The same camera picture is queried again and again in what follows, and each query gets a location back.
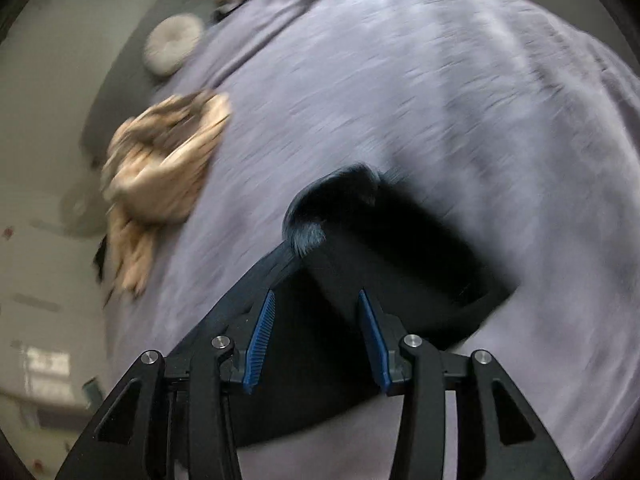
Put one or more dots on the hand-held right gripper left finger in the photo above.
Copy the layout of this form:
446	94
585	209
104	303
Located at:
259	340

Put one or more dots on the purple embossed blanket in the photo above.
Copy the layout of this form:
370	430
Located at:
400	85

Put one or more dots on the dark cloth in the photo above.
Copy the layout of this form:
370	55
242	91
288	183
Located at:
100	260

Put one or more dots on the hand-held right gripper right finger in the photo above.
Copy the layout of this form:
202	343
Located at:
372	340

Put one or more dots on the round white cushion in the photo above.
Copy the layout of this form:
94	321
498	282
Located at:
172	44

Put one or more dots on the black pants with patterned waistband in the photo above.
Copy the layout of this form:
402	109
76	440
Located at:
395	245

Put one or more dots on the beige striped cloth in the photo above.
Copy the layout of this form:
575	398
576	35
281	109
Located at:
160	170

